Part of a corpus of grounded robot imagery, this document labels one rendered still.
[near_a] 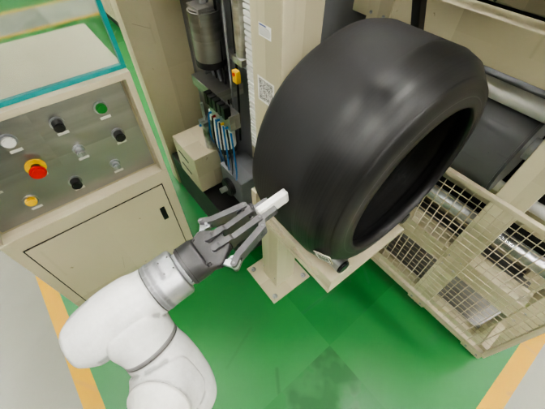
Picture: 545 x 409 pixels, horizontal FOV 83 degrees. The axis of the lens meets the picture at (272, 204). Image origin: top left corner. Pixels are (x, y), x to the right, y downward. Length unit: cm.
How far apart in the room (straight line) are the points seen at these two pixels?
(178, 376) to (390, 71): 61
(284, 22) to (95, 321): 68
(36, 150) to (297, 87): 76
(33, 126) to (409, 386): 181
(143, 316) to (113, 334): 5
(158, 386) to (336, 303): 139
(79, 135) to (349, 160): 81
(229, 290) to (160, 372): 131
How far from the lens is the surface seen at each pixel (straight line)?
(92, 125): 108
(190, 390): 60
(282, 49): 80
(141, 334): 56
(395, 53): 63
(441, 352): 194
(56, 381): 201
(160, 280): 54
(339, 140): 54
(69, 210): 120
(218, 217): 59
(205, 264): 55
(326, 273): 94
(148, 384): 58
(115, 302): 55
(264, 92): 92
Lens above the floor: 170
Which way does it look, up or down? 52 degrees down
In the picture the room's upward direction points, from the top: straight up
